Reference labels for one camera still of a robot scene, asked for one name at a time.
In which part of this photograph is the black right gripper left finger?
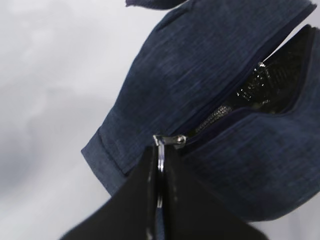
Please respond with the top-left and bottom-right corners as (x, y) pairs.
(62, 146), (158, 240)

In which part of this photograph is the dark navy lunch bag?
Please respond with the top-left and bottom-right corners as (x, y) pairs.
(81, 0), (320, 222)

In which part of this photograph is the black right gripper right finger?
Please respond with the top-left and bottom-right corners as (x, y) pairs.
(160, 147), (268, 240)

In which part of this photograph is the silver bag zipper ring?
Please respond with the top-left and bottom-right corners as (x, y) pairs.
(152, 133), (188, 208)

